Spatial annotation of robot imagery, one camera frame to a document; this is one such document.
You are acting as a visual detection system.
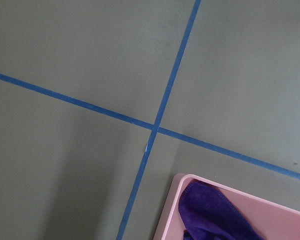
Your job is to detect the purple microfibre cloth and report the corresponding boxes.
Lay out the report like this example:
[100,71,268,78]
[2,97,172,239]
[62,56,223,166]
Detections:
[178,181,262,240]

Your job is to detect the pink plastic box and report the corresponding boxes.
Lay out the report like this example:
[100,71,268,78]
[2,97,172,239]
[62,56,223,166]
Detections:
[153,173,300,240]

